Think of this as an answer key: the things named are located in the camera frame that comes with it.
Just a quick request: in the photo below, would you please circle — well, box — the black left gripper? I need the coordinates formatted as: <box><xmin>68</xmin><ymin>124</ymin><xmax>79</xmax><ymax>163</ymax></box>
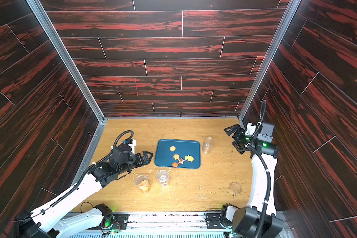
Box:
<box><xmin>117</xmin><ymin>150</ymin><xmax>154</xmax><ymax>176</ymax></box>

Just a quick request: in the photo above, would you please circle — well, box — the clear plastic cookie jar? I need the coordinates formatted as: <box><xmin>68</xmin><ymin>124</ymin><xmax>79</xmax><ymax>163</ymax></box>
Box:
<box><xmin>202</xmin><ymin>137</ymin><xmax>214</xmax><ymax>154</ymax></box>

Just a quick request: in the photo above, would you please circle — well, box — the clear round jar lid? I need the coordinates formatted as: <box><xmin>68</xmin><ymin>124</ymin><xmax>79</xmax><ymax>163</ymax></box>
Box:
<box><xmin>229</xmin><ymin>182</ymin><xmax>242</xmax><ymax>195</ymax></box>

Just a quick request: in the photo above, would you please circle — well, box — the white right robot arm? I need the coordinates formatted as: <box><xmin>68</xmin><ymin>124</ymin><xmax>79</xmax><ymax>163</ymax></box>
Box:
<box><xmin>220</xmin><ymin>101</ymin><xmax>283</xmax><ymax>238</ymax></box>

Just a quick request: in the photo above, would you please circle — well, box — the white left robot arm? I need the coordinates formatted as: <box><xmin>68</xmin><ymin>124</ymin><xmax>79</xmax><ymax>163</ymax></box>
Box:
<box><xmin>13</xmin><ymin>130</ymin><xmax>153</xmax><ymax>238</ymax></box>

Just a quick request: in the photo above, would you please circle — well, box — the clear jar with yellow snacks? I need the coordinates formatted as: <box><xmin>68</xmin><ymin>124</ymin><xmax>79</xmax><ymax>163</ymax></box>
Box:
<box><xmin>135</xmin><ymin>175</ymin><xmax>150</xmax><ymax>193</ymax></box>

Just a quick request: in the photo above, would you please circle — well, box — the brown star iced cookie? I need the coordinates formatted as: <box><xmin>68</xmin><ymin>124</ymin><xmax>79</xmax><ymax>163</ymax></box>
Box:
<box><xmin>178</xmin><ymin>158</ymin><xmax>185</xmax><ymax>165</ymax></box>

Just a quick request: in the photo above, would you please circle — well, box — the blue plastic tray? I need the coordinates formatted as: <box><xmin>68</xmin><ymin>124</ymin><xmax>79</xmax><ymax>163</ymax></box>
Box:
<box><xmin>155</xmin><ymin>139</ymin><xmax>201</xmax><ymax>169</ymax></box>

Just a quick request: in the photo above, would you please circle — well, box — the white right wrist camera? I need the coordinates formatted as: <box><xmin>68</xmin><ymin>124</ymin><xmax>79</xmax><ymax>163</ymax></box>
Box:
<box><xmin>245</xmin><ymin>122</ymin><xmax>261</xmax><ymax>138</ymax></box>

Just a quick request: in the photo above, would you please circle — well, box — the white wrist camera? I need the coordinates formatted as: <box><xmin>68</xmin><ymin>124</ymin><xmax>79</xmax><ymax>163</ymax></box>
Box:
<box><xmin>245</xmin><ymin>122</ymin><xmax>261</xmax><ymax>138</ymax></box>
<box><xmin>124</xmin><ymin>139</ymin><xmax>137</xmax><ymax>154</ymax></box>

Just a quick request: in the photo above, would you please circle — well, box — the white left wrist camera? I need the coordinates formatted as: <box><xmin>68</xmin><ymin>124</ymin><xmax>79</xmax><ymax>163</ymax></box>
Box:
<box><xmin>124</xmin><ymin>139</ymin><xmax>137</xmax><ymax>154</ymax></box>

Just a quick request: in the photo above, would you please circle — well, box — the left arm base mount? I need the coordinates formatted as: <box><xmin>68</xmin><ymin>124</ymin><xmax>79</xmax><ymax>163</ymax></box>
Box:
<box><xmin>95</xmin><ymin>204</ymin><xmax>130</xmax><ymax>234</ymax></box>

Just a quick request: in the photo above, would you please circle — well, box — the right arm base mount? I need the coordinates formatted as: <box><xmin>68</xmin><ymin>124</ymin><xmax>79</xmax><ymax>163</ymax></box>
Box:
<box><xmin>203</xmin><ymin>203</ymin><xmax>239</xmax><ymax>230</ymax></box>

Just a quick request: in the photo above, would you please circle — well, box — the aluminium corner post right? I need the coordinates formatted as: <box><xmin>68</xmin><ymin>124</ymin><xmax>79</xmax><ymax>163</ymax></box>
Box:
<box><xmin>239</xmin><ymin>0</ymin><xmax>301</xmax><ymax>126</ymax></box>

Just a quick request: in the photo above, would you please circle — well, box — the aluminium corner post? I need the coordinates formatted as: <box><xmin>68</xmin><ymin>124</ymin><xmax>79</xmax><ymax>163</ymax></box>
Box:
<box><xmin>26</xmin><ymin>0</ymin><xmax>105</xmax><ymax>124</ymax></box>
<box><xmin>239</xmin><ymin>0</ymin><xmax>301</xmax><ymax>126</ymax></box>

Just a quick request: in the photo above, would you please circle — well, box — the aluminium corner post left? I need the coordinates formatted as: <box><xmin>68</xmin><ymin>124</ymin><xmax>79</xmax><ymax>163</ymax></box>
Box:
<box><xmin>26</xmin><ymin>0</ymin><xmax>105</xmax><ymax>124</ymax></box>

